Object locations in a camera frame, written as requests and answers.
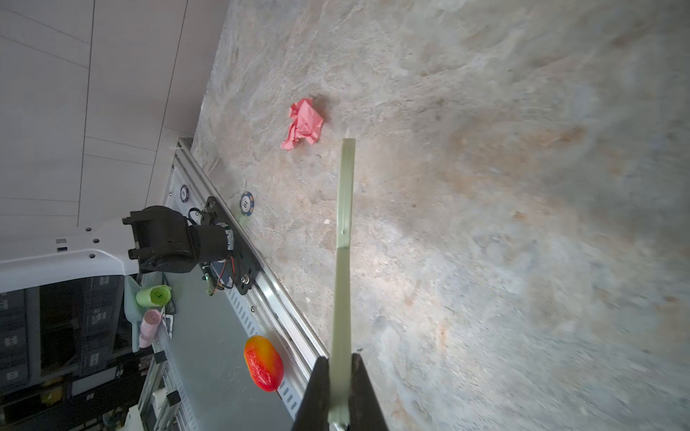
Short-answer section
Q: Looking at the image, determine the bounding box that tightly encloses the left circuit board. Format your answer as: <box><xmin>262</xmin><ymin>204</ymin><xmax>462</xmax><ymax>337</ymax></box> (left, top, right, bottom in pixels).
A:
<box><xmin>201</xmin><ymin>257</ymin><xmax>235</xmax><ymax>296</ymax></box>

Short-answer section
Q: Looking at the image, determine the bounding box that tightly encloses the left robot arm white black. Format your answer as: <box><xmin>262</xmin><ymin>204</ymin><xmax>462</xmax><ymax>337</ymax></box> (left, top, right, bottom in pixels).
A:
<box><xmin>1</xmin><ymin>206</ymin><xmax>234</xmax><ymax>294</ymax></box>

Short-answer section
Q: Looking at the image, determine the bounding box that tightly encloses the black round token on rail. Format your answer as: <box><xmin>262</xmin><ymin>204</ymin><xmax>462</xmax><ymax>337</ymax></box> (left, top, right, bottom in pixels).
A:
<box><xmin>179</xmin><ymin>184</ymin><xmax>190</xmax><ymax>203</ymax></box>

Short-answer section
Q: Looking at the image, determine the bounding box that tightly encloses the red yellow mango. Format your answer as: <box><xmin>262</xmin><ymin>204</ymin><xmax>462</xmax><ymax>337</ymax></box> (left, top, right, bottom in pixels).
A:
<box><xmin>244</xmin><ymin>335</ymin><xmax>284</xmax><ymax>393</ymax></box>

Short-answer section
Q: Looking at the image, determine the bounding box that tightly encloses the aluminium rail frame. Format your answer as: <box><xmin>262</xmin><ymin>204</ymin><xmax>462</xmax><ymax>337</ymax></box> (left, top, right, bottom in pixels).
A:
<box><xmin>159</xmin><ymin>137</ymin><xmax>330</xmax><ymax>431</ymax></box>

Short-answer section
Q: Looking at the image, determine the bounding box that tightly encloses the green white hand brush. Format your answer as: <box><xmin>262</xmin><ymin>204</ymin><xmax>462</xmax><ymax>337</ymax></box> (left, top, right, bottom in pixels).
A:
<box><xmin>328</xmin><ymin>138</ymin><xmax>356</xmax><ymax>427</ymax></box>

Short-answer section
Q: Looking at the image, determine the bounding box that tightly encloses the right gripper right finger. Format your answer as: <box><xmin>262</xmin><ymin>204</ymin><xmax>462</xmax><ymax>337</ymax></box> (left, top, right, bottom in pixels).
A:
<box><xmin>350</xmin><ymin>353</ymin><xmax>388</xmax><ymax>431</ymax></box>

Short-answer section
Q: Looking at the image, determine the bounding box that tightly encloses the pink cup off table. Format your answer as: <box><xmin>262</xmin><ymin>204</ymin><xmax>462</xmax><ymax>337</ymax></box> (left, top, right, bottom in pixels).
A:
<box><xmin>138</xmin><ymin>309</ymin><xmax>163</xmax><ymax>349</ymax></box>

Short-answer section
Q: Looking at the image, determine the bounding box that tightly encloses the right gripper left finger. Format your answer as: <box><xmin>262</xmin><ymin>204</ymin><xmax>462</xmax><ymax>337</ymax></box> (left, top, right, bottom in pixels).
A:
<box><xmin>291</xmin><ymin>357</ymin><xmax>331</xmax><ymax>431</ymax></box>

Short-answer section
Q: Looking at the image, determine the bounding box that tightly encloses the green cylinder off table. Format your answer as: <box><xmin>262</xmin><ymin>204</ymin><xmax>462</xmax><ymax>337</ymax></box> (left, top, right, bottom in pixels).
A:
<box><xmin>136</xmin><ymin>285</ymin><xmax>173</xmax><ymax>308</ymax></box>

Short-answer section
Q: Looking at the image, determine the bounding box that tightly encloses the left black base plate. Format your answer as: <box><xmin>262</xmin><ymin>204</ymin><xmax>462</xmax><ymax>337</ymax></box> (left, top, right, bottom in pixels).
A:
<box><xmin>201</xmin><ymin>197</ymin><xmax>262</xmax><ymax>296</ymax></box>

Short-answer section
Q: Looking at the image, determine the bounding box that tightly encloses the pink paper scrap lower left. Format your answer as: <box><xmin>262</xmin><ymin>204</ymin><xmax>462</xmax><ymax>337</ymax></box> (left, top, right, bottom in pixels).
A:
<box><xmin>281</xmin><ymin>98</ymin><xmax>325</xmax><ymax>151</ymax></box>

